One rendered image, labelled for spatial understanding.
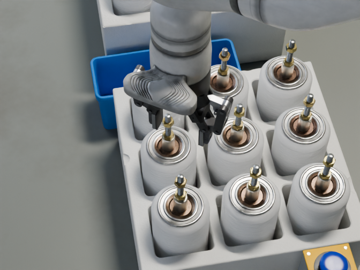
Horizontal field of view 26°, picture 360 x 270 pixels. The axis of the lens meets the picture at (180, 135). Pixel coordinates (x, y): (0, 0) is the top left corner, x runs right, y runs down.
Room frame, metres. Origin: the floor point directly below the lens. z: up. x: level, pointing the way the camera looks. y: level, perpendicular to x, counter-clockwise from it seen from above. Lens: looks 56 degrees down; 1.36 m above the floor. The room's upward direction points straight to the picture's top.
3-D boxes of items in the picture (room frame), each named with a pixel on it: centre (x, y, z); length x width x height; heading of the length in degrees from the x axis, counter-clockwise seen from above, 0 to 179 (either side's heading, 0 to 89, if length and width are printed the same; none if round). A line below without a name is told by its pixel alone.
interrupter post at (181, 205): (0.61, 0.00, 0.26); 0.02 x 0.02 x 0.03
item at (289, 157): (0.76, -0.21, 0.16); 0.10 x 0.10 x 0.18
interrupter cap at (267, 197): (0.63, -0.12, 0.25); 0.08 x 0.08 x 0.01
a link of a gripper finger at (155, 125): (0.62, 0.03, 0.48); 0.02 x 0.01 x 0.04; 156
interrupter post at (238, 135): (0.74, -0.10, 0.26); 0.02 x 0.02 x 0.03
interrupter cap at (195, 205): (0.61, 0.00, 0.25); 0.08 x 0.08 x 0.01
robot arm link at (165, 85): (0.59, 0.01, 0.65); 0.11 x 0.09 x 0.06; 156
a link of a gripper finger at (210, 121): (0.59, -0.04, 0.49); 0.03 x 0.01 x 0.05; 66
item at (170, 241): (0.61, 0.00, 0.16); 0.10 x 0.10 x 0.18
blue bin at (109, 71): (1.00, 0.03, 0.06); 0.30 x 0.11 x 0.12; 101
